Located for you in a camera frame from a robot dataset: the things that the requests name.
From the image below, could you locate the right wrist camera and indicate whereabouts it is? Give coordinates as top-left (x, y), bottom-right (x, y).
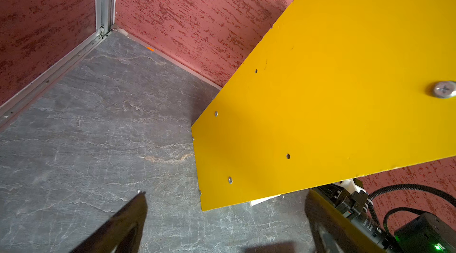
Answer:
top-left (335, 178), bottom-right (366, 194)

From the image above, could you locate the left corner aluminium profile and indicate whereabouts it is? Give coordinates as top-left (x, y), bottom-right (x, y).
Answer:
top-left (1, 0), bottom-right (115, 128)

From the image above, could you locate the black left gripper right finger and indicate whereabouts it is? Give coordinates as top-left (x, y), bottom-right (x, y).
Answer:
top-left (305, 190), bottom-right (384, 253)

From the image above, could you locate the white book with galaxy picture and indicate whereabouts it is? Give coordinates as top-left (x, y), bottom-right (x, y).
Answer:
top-left (249, 194), bottom-right (281, 207)

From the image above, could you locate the yellow pink blue bookshelf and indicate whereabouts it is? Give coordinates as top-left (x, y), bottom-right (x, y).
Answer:
top-left (192, 0), bottom-right (456, 211)

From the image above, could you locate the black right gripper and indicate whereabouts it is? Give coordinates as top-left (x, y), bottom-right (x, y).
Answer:
top-left (314, 183), bottom-right (402, 253)

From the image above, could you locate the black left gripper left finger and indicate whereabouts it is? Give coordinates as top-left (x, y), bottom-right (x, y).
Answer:
top-left (72, 191), bottom-right (148, 253)

